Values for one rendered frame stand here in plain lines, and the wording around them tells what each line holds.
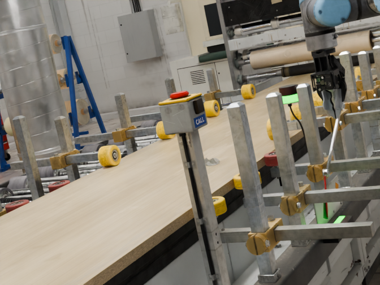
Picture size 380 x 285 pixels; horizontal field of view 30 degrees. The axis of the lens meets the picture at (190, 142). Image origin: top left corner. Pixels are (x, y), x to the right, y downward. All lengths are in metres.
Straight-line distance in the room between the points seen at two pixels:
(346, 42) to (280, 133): 2.61
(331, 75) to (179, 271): 0.74
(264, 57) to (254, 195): 3.01
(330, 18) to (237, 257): 0.73
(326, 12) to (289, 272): 0.70
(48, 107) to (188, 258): 4.16
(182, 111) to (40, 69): 4.50
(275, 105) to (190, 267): 0.49
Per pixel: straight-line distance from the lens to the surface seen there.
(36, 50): 5.91
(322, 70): 2.13
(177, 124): 1.46
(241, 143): 1.72
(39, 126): 5.90
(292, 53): 4.63
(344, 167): 2.23
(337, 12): 1.99
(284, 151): 1.96
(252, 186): 1.74
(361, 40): 4.50
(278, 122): 1.94
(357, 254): 3.30
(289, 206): 1.97
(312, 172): 2.19
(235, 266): 2.11
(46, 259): 1.72
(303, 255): 1.96
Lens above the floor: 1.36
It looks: 9 degrees down
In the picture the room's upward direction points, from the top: 12 degrees counter-clockwise
